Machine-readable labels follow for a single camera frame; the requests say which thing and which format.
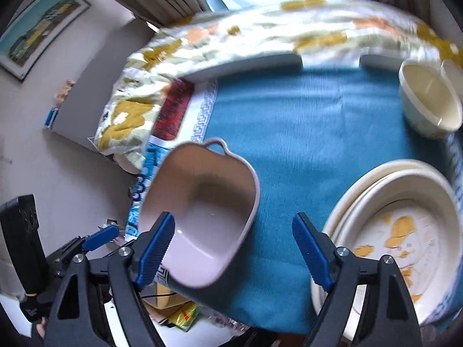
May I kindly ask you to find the blue table cloth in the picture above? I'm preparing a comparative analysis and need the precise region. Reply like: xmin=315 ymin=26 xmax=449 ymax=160
xmin=125 ymin=77 xmax=463 ymax=333
xmin=192 ymin=67 xmax=453 ymax=335

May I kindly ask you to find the white bed table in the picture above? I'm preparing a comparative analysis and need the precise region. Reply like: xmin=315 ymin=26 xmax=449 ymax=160
xmin=186 ymin=52 xmax=411 ymax=82

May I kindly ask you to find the grey headboard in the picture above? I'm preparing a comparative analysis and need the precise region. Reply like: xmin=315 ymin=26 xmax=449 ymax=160
xmin=51 ymin=16 xmax=160 ymax=152

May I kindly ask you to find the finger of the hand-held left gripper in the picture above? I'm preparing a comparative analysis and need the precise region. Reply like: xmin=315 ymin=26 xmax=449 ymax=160
xmin=81 ymin=224 xmax=121 ymax=253

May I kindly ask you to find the framed picture of houses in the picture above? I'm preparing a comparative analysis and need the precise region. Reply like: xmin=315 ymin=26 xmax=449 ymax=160
xmin=0 ymin=0 xmax=91 ymax=80

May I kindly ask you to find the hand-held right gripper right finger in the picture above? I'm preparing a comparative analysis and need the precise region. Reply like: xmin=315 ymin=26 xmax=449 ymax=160
xmin=292 ymin=213 xmax=424 ymax=347

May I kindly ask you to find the pink bowl with handles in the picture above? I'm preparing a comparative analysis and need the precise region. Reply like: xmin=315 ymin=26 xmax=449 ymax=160
xmin=138 ymin=136 xmax=261 ymax=290

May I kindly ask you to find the yellow green packet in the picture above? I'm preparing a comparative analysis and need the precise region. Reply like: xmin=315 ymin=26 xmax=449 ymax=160
xmin=169 ymin=303 xmax=199 ymax=333

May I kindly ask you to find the duck print plate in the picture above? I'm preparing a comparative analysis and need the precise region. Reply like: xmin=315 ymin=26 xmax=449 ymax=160
xmin=347 ymin=177 xmax=463 ymax=328

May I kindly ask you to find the blue and white box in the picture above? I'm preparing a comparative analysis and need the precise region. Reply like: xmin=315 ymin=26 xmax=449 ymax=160
xmin=43 ymin=108 xmax=60 ymax=130

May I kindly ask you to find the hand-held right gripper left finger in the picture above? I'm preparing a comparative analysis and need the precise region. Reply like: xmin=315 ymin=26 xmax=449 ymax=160
xmin=43 ymin=213 xmax=176 ymax=347

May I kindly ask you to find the beige plush toy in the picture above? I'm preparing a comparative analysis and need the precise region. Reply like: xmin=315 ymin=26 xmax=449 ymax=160
xmin=54 ymin=79 xmax=76 ymax=102

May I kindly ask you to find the cream bowl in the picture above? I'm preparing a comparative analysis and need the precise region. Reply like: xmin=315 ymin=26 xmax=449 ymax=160
xmin=440 ymin=59 xmax=463 ymax=95
xmin=398 ymin=61 xmax=463 ymax=140

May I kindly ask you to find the floral blanket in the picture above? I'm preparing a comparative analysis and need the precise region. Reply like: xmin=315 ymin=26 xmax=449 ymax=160
xmin=90 ymin=0 xmax=463 ymax=174

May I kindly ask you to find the cardboard box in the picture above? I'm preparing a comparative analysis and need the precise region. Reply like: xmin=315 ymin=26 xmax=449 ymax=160
xmin=150 ymin=284 xmax=183 ymax=320

